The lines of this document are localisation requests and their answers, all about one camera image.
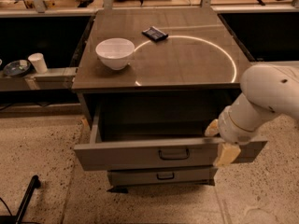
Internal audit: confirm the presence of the low grey shelf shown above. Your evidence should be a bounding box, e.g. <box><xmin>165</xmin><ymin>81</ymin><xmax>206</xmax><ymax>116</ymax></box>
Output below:
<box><xmin>0</xmin><ymin>67</ymin><xmax>78</xmax><ymax>91</ymax></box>

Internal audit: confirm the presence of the grey drawer cabinet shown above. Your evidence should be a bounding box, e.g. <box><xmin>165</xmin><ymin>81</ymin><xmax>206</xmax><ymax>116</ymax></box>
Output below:
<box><xmin>71</xmin><ymin>6</ymin><xmax>252</xmax><ymax>194</ymax></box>

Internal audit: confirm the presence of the grey top drawer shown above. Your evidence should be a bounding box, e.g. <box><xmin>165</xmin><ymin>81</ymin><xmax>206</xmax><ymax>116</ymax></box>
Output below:
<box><xmin>73</xmin><ymin>105</ymin><xmax>268</xmax><ymax>172</ymax></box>

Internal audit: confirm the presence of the grey drawer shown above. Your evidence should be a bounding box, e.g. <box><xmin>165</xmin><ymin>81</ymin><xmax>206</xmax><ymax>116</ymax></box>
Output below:
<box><xmin>108</xmin><ymin>166</ymin><xmax>218</xmax><ymax>187</ymax></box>
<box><xmin>73</xmin><ymin>105</ymin><xmax>268</xmax><ymax>172</ymax></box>

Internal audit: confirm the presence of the white bowl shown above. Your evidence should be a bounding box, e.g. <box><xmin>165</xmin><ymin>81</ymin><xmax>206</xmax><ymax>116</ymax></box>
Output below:
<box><xmin>95</xmin><ymin>38</ymin><xmax>135</xmax><ymax>70</ymax></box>

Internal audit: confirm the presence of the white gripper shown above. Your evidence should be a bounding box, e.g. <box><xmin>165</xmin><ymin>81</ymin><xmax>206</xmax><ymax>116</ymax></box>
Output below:
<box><xmin>205</xmin><ymin>106</ymin><xmax>257</xmax><ymax>167</ymax></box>

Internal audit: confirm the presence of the dark blue snack packet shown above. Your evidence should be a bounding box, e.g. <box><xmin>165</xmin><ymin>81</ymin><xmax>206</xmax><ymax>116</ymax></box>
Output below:
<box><xmin>142</xmin><ymin>26</ymin><xmax>168</xmax><ymax>42</ymax></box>

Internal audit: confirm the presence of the dark plate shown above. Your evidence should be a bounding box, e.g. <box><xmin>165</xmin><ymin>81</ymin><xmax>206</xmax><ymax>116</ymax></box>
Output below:
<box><xmin>4</xmin><ymin>60</ymin><xmax>31</xmax><ymax>77</ymax></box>

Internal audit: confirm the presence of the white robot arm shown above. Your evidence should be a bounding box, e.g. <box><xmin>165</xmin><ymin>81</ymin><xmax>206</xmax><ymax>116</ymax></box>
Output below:
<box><xmin>205</xmin><ymin>63</ymin><xmax>299</xmax><ymax>167</ymax></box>

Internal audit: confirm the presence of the black stand leg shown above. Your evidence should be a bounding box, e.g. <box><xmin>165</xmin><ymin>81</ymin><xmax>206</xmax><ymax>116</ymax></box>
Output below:
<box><xmin>0</xmin><ymin>175</ymin><xmax>41</xmax><ymax>224</ymax></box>

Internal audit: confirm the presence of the grey bottom drawer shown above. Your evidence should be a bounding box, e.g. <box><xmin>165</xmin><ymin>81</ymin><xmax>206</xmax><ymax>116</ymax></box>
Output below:
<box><xmin>108</xmin><ymin>166</ymin><xmax>218</xmax><ymax>187</ymax></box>

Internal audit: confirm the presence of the white paper cup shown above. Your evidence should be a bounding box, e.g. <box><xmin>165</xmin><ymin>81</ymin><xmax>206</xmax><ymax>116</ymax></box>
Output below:
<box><xmin>28</xmin><ymin>53</ymin><xmax>48</xmax><ymax>74</ymax></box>

